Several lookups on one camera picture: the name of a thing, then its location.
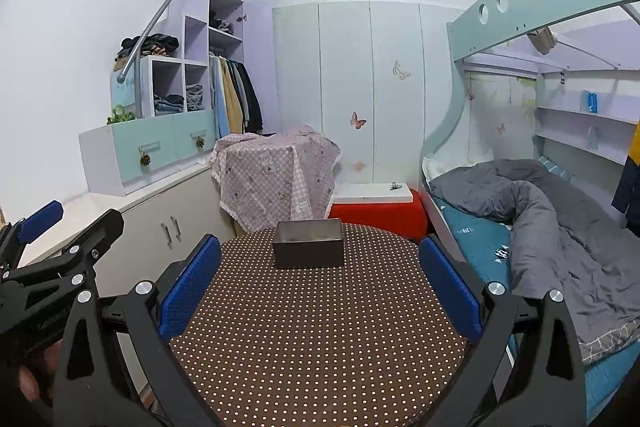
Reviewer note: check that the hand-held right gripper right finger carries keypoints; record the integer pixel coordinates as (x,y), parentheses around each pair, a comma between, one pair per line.
(450,287)

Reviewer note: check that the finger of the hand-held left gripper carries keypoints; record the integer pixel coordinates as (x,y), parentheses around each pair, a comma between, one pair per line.
(40,216)
(102,232)

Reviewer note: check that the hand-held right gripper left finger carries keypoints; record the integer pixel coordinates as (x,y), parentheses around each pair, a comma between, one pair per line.
(192,282)

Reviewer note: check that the metal tin box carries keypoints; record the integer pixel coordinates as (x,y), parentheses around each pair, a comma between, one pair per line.
(307,249)

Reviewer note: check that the person's left hand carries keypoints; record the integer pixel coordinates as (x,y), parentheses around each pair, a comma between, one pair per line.
(30,387)

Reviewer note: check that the beige low cabinet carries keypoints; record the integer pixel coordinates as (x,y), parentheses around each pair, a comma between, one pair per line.
(145,227)

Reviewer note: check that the blue bed sheet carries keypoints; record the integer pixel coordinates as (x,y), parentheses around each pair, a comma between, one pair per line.
(475,242)

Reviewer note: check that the cardboard box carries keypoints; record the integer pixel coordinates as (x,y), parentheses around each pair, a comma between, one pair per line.
(241,227)

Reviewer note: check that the red storage bench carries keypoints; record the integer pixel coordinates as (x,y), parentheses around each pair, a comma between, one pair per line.
(380,212)

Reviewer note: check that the metal hair clip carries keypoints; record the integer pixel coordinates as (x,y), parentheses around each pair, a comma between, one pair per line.
(396,186)

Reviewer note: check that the grey duvet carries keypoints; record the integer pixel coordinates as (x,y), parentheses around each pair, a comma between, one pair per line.
(550,227)

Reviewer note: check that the green ornament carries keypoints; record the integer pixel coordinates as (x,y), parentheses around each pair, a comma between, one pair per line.
(120,116)

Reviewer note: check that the white bedding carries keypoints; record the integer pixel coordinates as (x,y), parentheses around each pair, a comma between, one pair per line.
(445,167)

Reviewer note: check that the pink checkered cloth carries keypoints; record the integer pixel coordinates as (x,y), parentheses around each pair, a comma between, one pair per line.
(260,177)

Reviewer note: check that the white board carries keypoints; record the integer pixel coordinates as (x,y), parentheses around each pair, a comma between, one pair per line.
(365,192)

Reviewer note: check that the brown polka-dot tablecloth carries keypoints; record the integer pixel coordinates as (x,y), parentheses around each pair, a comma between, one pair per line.
(320,332)

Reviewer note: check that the folded dark jeans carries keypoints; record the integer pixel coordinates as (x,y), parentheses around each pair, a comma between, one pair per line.
(167,104)

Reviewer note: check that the faded pink butterfly sticker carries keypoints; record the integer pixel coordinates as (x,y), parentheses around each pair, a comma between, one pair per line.
(358,167)

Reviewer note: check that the folded light jeans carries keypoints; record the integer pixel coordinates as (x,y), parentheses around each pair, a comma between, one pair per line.
(195,97)

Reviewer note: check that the row of hanging clothes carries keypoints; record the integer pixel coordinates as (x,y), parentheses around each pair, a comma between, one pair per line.
(235,97)

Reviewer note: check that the red butterfly sticker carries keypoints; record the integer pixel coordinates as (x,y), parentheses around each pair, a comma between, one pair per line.
(357,120)

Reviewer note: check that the pile of dark clothes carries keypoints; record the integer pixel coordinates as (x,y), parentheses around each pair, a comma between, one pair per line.
(155,43)

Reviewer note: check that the navy and yellow garment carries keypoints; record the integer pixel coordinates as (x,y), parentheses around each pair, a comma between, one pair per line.
(627,192)

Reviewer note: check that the purple stair shelf unit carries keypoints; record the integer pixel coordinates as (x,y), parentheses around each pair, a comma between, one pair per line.
(195,32)

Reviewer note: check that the yellow butterfly sticker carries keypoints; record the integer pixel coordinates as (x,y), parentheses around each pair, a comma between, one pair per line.
(401,71)

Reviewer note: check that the blue can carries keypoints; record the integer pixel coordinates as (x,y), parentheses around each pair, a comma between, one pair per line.
(593,102)

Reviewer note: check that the grey metal handrail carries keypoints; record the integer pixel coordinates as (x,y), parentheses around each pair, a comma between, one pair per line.
(165,7)

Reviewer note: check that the folded dark clothes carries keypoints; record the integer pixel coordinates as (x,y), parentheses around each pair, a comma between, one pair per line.
(221,27)

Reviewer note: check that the white wardrobe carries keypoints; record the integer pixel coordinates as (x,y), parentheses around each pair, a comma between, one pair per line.
(345,72)

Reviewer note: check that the brown pouch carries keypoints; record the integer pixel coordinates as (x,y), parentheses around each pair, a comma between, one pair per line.
(542,41)

